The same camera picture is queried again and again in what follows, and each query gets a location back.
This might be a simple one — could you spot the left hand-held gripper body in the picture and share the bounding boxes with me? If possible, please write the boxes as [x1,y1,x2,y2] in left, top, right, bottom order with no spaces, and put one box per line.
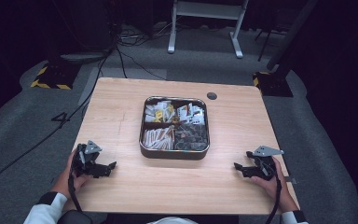
[71,139,106,178]

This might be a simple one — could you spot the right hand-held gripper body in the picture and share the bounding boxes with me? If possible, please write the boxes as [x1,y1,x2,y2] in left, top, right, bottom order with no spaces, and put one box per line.
[251,145,285,182]

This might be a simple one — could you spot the dark brown divided box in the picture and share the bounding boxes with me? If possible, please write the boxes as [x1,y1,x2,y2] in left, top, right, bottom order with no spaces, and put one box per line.
[139,95,212,161]

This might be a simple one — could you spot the clear plastic box lid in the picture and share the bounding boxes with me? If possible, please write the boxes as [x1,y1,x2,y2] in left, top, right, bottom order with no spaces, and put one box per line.
[140,95,211,153]

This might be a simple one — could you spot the pile of white red-printed packets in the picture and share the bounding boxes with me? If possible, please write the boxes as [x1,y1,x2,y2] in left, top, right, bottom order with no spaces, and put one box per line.
[176,103,206,126]

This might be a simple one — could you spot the person's right hand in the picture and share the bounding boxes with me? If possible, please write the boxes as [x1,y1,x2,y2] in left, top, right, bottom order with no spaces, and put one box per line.
[250,156,300,214]

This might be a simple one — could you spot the person's left hand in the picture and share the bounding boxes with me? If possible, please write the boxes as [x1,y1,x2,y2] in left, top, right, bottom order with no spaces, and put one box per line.
[51,148,91,200]

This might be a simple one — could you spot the person's dark leg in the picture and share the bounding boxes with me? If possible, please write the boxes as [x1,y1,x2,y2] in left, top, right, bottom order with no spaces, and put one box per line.
[57,209,93,224]

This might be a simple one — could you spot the pile of white brown sachets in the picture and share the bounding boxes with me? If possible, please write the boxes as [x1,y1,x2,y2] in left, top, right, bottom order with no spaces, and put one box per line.
[143,125,175,150]

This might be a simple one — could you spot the pile of dark packets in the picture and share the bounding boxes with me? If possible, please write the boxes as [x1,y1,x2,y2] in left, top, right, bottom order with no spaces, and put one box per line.
[174,124,209,151]

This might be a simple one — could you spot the black yellow striped stand base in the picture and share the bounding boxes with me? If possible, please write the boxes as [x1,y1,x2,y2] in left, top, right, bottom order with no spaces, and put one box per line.
[30,63,76,91]
[252,71,295,98]

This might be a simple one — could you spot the pile of white yellow packets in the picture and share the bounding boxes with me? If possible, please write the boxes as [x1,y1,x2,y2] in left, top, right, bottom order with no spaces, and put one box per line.
[145,101,176,123]

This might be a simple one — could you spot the person's white shirt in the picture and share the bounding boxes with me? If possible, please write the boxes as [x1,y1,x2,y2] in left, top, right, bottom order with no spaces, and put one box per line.
[147,217,199,224]

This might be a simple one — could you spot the grey round stand base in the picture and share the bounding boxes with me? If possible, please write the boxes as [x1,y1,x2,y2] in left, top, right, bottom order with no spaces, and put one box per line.
[60,50,107,65]

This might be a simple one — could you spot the dark thin tripod legs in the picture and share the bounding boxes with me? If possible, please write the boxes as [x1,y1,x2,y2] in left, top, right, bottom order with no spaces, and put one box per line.
[255,27,285,63]

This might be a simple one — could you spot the white metal stand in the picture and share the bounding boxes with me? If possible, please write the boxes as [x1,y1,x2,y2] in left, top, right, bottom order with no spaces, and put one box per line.
[167,0,250,60]

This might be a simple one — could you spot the right hand-held gripper black cable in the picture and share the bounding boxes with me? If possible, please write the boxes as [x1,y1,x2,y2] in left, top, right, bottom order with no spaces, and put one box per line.
[264,167,283,224]

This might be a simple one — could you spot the hand-held gripper black cable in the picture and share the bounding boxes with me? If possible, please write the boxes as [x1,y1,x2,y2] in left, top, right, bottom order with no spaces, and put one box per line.
[67,167,84,213]
[264,167,283,224]

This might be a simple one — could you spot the left hand-held gripper black cable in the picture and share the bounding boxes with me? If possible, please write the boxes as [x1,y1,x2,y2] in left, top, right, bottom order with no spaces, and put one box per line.
[67,167,84,213]

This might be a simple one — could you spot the long black floor cable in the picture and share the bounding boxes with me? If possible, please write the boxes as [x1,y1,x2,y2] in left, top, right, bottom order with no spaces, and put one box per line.
[0,50,111,191]

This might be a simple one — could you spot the thin black floor cable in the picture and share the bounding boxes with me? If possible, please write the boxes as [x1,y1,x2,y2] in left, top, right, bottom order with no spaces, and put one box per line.
[117,49,168,81]
[115,36,129,79]

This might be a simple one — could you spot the dark slanted post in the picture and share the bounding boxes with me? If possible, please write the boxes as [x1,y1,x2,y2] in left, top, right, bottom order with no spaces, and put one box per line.
[266,0,320,71]

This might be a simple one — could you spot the bundle of floor cables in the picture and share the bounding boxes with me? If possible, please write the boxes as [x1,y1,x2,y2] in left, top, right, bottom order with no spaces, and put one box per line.
[117,21,175,48]

